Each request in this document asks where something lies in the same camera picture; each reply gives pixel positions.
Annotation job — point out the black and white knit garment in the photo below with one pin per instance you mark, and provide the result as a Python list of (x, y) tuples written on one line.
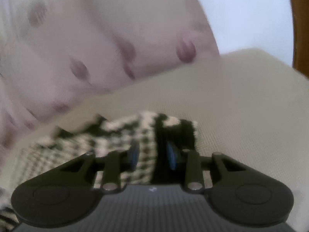
[(153, 132)]

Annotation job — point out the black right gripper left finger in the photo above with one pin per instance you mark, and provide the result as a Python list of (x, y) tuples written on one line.
[(71, 191)]

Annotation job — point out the brown wooden bed frame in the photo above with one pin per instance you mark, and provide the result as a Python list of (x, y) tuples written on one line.
[(300, 28)]

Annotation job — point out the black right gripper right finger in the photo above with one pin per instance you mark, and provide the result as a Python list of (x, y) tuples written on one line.
[(234, 190)]

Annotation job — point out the pink leaf-print bedsheet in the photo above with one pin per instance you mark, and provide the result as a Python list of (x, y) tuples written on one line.
[(55, 52)]

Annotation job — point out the beige woven mattress pad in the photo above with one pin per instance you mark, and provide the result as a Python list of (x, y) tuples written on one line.
[(248, 105)]

